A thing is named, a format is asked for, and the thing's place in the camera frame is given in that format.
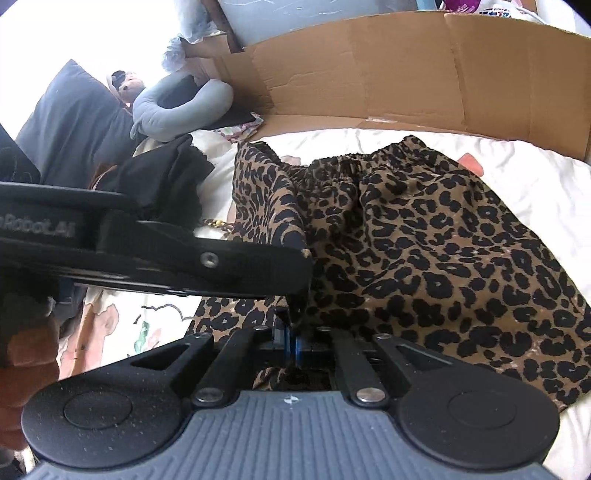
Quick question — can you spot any person's left hand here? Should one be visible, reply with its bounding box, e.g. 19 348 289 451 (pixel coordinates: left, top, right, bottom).
1 293 59 451

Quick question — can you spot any small teddy bear toy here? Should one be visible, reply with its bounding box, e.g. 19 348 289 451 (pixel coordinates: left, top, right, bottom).
110 70 145 110

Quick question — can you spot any black garment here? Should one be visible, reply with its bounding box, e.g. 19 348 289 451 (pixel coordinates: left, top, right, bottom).
90 134 213 230

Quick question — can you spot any cream cartoon bear bedsheet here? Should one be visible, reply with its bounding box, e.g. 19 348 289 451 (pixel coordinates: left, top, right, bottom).
59 128 590 479

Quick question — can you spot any grey U-shaped neck pillow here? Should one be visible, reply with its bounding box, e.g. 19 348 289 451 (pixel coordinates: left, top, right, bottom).
129 71 233 142

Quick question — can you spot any dark grey pillow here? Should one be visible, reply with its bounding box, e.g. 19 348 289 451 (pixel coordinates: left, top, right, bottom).
16 60 138 188

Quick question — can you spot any floral patterned garment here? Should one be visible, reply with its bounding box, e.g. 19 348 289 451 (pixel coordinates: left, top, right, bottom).
214 112 264 143

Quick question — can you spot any leopard print skirt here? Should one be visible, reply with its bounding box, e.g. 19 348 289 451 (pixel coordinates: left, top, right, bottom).
188 134 591 412

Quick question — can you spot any purple white refill pouch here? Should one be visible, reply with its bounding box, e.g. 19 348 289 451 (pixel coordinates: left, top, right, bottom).
440 0 544 24

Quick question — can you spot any brown cardboard sheet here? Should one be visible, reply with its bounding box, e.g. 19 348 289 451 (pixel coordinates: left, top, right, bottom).
186 12 590 160

